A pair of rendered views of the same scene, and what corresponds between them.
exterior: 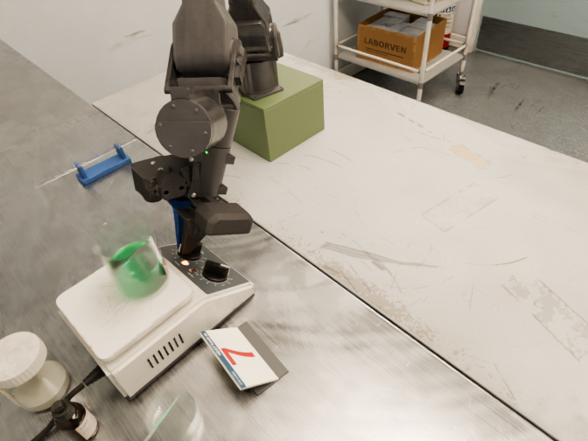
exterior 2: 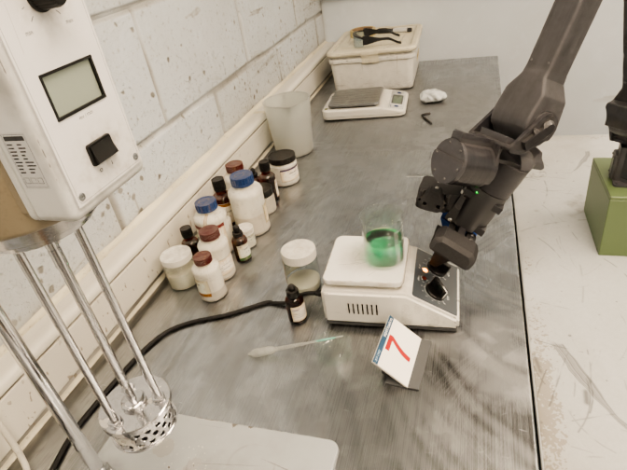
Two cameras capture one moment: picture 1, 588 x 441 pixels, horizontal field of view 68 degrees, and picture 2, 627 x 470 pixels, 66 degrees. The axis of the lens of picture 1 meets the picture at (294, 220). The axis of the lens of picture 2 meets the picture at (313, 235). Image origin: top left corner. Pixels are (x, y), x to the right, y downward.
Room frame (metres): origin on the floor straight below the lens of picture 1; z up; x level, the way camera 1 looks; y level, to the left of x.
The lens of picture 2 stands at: (-0.05, -0.29, 1.43)
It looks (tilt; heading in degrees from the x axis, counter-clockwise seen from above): 32 degrees down; 61
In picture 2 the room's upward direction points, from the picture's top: 10 degrees counter-clockwise
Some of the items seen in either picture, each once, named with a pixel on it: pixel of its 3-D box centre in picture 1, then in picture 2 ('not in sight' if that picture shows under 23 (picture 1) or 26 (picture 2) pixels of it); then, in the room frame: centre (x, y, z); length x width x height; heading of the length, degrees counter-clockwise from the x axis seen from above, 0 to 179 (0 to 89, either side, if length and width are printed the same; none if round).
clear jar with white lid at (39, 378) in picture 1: (29, 373); (301, 268); (0.25, 0.32, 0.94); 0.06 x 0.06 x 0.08
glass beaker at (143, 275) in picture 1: (134, 262); (382, 239); (0.33, 0.18, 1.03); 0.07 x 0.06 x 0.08; 16
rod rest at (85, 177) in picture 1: (101, 162); not in sight; (0.69, 0.35, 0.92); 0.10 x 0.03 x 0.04; 129
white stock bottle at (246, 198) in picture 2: not in sight; (247, 202); (0.28, 0.56, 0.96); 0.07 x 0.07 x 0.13
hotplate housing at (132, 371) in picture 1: (154, 304); (385, 282); (0.33, 0.19, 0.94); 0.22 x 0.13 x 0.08; 132
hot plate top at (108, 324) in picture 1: (124, 297); (367, 259); (0.31, 0.20, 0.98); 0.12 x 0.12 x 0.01; 42
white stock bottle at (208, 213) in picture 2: not in sight; (212, 226); (0.19, 0.54, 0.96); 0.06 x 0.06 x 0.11
